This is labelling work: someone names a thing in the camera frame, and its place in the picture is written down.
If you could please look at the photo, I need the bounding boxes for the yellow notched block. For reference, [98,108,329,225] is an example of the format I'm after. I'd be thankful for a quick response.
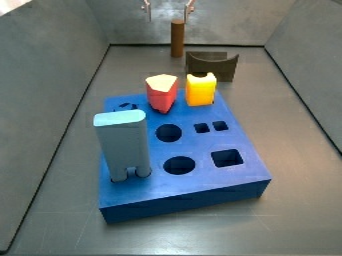
[186,72,217,106]

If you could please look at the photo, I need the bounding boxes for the brown round cylinder peg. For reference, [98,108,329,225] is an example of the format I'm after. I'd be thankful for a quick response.
[171,19,185,58]

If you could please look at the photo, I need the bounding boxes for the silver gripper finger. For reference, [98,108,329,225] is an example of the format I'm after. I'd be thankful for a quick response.
[142,0,152,22]
[185,0,197,22]

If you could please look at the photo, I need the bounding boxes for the dark brown curved block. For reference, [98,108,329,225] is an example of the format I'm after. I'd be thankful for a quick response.
[186,51,239,82]

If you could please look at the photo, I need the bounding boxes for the red wedge block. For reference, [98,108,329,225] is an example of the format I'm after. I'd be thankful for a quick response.
[146,74,179,114]

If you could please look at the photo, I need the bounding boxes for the light blue tall block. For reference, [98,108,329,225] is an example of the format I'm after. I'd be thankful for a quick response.
[94,109,151,182]

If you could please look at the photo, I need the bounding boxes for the blue shape sorting board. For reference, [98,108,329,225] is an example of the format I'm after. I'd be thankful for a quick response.
[99,90,271,223]

